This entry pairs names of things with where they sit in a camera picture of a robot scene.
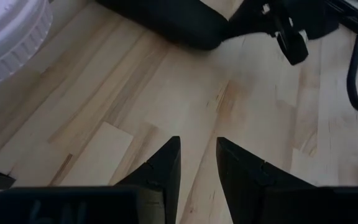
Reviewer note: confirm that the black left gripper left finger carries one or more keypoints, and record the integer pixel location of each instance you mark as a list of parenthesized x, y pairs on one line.
[(163, 174)]

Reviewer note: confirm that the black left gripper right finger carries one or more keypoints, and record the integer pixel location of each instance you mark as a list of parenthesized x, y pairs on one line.
[(247, 186)]

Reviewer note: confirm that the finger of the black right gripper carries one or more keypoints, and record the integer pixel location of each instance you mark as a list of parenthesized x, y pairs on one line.
[(250, 21)]

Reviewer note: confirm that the black slide sandal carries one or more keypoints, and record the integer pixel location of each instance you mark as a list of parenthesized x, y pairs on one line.
[(172, 21)]

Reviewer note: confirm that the pink slide sandal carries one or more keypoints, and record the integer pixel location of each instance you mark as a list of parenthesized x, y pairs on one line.
[(2, 37)]

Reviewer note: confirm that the black metal table frame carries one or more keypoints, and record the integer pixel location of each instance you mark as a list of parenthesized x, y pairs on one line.
[(350, 14)]

